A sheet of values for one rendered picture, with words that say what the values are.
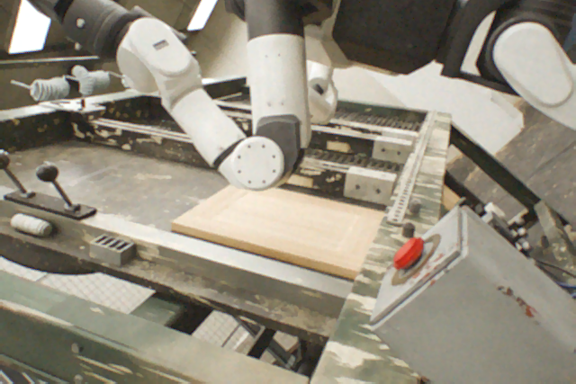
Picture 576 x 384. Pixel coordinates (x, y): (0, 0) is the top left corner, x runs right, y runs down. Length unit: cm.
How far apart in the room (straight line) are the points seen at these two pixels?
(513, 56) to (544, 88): 7
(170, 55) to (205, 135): 13
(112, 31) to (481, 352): 63
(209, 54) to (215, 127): 686
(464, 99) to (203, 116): 432
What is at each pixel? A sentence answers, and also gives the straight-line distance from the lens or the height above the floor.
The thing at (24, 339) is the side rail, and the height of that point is 120.
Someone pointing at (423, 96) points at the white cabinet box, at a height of 92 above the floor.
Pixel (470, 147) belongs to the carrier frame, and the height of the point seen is 61.
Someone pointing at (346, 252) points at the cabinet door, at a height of 93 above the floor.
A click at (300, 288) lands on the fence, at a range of 74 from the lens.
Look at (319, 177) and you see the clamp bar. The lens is 123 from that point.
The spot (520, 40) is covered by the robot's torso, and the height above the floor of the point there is 97.
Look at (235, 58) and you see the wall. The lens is 728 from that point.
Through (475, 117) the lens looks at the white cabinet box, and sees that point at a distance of 493.
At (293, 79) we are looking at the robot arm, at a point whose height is 118.
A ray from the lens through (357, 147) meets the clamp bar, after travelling 164.
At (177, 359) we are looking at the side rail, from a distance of 59.
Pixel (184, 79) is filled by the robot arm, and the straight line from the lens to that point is 70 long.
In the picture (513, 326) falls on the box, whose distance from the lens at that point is 42.
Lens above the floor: 104
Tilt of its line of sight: 5 degrees up
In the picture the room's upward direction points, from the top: 48 degrees counter-clockwise
